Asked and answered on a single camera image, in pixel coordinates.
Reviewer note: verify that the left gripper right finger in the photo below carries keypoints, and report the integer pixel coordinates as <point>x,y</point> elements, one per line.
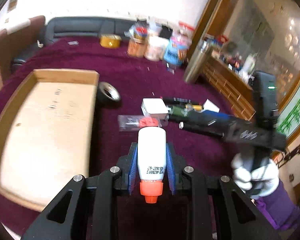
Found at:
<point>174,166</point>

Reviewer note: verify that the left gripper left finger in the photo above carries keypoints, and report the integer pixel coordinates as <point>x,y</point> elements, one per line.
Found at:
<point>128,168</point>

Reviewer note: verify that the white orange-capped glue bottle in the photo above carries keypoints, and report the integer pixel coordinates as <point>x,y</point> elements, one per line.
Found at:
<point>151,161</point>

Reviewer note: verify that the clear packet with red item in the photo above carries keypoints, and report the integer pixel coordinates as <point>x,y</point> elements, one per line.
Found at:
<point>130,123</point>

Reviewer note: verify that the green cylindrical lighter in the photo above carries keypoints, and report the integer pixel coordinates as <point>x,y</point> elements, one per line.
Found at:
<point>178,111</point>

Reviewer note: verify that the white power adapter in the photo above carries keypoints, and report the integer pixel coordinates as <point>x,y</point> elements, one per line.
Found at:
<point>154,107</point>

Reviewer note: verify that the black marker pen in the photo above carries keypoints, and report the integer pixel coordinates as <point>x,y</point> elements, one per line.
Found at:
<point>179,101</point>

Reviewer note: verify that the black tape roll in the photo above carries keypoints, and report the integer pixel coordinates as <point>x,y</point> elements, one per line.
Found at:
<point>107,94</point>

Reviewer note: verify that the purple sleeved right forearm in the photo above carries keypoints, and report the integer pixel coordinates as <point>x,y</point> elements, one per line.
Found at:
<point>279,209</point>

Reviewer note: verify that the white gloved right hand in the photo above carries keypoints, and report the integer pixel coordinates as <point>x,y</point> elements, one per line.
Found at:
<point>267,175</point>

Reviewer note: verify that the cardboard tray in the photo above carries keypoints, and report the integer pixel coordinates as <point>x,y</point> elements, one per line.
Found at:
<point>45,134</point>

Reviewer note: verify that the steel thermos bottle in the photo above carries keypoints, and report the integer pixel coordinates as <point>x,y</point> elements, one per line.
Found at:
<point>198,59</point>

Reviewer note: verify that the wooden cabinet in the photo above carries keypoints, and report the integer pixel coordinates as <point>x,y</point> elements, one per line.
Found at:
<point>270,31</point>

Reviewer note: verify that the blue labelled snack jar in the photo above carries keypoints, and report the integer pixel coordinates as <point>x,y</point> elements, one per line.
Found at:
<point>176,50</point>

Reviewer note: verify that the white plastic tub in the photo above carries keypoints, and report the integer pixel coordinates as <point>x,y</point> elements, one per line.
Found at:
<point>155,47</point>

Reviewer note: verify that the orange labelled jar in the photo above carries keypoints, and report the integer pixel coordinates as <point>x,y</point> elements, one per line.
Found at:
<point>136,47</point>

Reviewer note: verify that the yellow tape roll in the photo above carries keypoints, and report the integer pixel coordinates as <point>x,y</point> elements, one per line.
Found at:
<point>110,41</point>

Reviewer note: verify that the red-lidded clear jar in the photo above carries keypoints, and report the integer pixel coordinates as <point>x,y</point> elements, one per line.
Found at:
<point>186,29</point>

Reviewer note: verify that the black box behind jars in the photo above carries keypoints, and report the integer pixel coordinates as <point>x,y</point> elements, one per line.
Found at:
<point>166,32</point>

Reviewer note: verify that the black leather sofa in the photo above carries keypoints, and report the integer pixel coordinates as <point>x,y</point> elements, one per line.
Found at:
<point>44,34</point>

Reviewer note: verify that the brown armchair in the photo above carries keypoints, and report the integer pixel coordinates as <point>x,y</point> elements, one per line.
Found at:
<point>18,44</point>

